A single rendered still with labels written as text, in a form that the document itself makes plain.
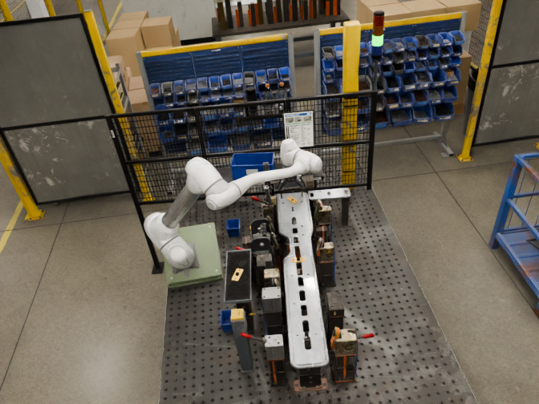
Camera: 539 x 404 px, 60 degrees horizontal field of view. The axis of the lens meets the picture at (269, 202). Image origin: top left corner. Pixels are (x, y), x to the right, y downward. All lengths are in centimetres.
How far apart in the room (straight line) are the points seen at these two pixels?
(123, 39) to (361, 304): 500
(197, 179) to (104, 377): 185
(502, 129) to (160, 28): 460
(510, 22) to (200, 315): 379
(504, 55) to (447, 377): 336
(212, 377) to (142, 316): 146
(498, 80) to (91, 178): 422
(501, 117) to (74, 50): 423
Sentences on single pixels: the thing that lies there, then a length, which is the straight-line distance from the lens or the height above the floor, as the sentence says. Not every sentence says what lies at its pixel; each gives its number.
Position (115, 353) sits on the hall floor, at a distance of 392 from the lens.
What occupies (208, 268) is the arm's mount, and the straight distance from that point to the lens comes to 315.
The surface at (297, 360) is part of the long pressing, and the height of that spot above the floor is 100.
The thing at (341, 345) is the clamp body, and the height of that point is 102.
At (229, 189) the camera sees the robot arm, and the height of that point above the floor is 151.
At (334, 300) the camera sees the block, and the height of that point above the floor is 103.
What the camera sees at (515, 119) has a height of 40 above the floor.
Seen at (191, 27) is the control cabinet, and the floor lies 31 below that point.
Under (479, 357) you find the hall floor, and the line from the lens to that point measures 376.
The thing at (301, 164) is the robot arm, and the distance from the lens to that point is 272.
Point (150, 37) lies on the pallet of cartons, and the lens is 718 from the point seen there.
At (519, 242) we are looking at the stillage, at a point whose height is 17.
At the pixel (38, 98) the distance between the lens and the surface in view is 479.
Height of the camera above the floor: 300
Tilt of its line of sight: 38 degrees down
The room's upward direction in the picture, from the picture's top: 6 degrees counter-clockwise
